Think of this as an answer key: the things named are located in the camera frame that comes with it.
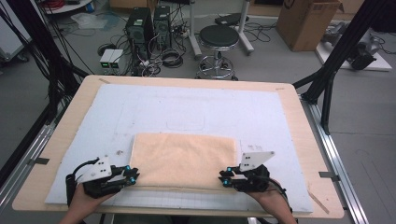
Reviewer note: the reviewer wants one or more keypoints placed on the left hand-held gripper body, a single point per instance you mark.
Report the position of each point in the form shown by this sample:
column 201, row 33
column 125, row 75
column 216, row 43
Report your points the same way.
column 98, row 186

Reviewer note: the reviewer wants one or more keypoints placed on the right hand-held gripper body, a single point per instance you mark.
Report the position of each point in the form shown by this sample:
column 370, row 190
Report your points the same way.
column 253, row 180

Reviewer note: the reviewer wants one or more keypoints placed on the cream towel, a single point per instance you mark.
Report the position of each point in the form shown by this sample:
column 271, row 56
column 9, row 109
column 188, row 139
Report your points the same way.
column 183, row 161

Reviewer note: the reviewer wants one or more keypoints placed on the person's left hand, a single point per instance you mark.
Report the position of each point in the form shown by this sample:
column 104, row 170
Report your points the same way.
column 84, row 200

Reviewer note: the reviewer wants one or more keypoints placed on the person's right hand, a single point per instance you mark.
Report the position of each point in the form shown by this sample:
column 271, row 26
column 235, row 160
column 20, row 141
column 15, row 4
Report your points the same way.
column 271, row 200

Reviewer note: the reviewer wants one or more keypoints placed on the black tape strip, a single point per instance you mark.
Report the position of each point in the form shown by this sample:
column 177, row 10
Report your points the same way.
column 329, row 176
column 39, row 161

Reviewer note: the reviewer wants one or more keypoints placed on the thin wooden stick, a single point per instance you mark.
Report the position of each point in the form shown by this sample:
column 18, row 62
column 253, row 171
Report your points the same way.
column 319, row 202

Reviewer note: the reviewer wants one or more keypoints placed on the white foam mat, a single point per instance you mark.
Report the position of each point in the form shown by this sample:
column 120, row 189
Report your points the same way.
column 186, row 105

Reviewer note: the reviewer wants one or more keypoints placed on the white power supply unit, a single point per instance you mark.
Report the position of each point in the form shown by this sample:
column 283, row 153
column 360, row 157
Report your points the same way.
column 116, row 60
column 106, row 60

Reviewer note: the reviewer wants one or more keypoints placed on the black round stool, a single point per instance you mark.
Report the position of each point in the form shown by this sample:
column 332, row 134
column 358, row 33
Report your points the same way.
column 219, row 35

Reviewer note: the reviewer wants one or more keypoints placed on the large black computer tower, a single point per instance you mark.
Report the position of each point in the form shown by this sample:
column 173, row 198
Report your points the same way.
column 138, row 31

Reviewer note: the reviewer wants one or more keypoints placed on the white stand leg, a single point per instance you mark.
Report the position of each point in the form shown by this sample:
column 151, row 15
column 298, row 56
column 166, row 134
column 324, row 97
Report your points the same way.
column 244, row 31
column 193, row 31

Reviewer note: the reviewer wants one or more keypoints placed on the slim black computer tower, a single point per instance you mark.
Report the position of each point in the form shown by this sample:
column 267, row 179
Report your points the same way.
column 162, row 28

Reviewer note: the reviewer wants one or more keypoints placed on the flat black case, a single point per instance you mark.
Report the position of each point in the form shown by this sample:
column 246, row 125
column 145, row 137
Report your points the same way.
column 230, row 19

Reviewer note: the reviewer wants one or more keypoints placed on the clear plastic bag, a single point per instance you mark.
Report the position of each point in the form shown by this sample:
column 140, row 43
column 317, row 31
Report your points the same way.
column 87, row 20

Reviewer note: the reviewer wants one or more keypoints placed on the brown cardboard box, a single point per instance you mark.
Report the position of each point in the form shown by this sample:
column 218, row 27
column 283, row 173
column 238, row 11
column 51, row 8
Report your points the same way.
column 306, row 25

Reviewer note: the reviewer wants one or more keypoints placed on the grey and black machine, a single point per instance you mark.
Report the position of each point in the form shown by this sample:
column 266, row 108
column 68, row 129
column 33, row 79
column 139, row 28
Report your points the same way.
column 362, row 53

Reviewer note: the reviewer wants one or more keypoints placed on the white panel on stand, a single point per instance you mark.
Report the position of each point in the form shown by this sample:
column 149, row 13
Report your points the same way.
column 11, row 40

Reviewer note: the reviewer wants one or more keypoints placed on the white floor board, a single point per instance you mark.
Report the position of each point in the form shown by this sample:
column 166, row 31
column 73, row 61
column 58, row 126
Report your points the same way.
column 381, row 63

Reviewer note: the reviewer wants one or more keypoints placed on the round white table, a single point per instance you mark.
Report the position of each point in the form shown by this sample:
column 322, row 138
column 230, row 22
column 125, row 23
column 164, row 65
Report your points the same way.
column 70, row 6

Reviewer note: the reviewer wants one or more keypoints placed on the aluminium rail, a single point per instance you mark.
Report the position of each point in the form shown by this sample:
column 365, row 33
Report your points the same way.
column 339, row 165
column 28, row 158

